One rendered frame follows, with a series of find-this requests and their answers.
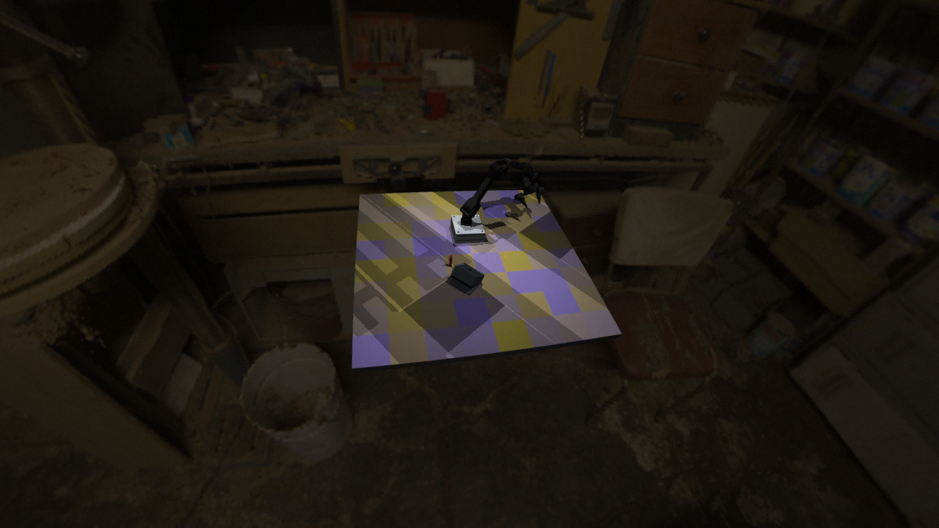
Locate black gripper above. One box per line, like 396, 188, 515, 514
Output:
514, 181, 544, 208

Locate grey sloped panel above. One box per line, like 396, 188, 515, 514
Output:
450, 263, 485, 295

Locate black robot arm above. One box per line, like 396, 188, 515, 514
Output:
460, 158, 538, 226

